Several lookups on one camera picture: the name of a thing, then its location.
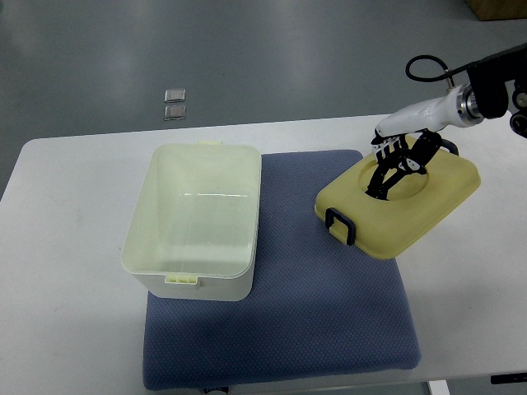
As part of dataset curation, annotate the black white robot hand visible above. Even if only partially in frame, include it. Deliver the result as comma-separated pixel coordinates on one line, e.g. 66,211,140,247
366,84,483,200

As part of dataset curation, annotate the yellow box lid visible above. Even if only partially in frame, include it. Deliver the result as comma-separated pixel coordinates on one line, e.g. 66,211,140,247
315,148,480,259

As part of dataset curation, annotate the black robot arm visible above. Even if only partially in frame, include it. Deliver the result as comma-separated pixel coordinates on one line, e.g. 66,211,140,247
466,44,526,138

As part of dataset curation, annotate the brown cardboard box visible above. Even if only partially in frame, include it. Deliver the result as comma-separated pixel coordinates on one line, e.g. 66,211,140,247
465,0,526,21

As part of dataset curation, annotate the white storage box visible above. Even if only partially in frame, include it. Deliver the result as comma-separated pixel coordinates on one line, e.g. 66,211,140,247
121,143,262,302

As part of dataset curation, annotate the blue padded mat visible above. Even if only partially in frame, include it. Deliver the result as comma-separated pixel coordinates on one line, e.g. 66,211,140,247
143,150,421,390

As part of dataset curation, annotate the lower metal floor plate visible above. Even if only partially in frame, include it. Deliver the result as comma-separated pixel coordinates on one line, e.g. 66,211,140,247
164,105,186,121

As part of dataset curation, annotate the metal floor plate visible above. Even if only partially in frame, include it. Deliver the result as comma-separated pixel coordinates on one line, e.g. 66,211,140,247
164,105,186,121
164,88,186,103

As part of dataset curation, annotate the upper metal floor plate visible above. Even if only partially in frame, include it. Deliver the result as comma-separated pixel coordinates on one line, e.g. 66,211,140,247
164,88,186,103

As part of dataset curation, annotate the black cable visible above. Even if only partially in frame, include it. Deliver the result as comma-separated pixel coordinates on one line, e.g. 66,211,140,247
404,55,474,90

